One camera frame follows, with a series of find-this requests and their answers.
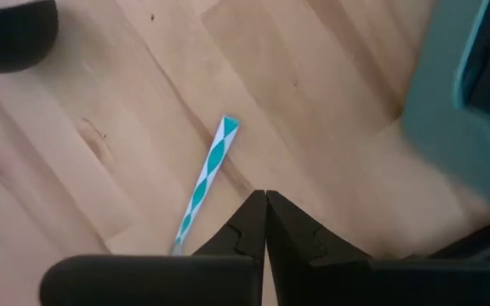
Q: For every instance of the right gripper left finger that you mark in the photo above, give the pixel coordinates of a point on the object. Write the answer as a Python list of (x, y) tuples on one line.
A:
[(164, 280)]

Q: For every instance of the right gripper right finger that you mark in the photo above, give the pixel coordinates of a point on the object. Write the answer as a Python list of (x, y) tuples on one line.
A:
[(355, 285)]

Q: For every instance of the light teal plastic bin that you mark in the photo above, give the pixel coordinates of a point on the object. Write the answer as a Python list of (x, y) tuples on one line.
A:
[(436, 106)]

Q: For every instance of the small black ladle white label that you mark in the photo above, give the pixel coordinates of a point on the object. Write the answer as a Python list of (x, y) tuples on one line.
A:
[(11, 38)]

